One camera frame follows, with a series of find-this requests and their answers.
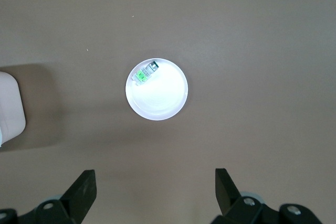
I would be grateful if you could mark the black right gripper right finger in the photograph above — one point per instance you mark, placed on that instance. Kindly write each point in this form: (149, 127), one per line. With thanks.
(228, 197)

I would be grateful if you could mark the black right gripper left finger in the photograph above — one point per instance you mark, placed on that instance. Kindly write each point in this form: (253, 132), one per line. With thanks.
(78, 197)

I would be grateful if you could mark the pink round plate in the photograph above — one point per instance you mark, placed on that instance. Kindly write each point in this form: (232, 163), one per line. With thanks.
(160, 100)

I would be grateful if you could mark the green and grey switch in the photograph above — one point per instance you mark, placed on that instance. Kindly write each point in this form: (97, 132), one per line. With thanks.
(143, 75)

